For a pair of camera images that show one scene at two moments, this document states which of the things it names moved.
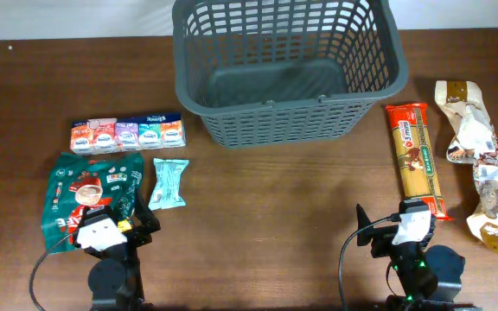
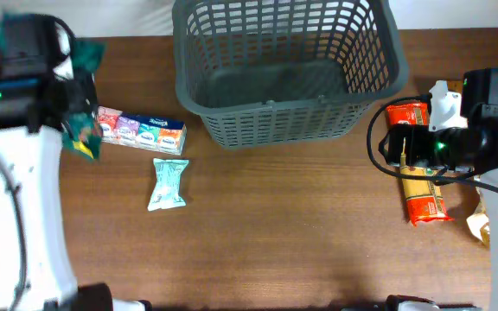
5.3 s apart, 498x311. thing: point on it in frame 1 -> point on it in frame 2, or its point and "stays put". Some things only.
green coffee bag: (79, 180) -> (28, 48)
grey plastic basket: (282, 73) stays put
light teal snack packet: (167, 192) stays put
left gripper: (143, 234) -> (89, 92)
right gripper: (383, 238) -> (415, 136)
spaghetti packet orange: (416, 161) stays put
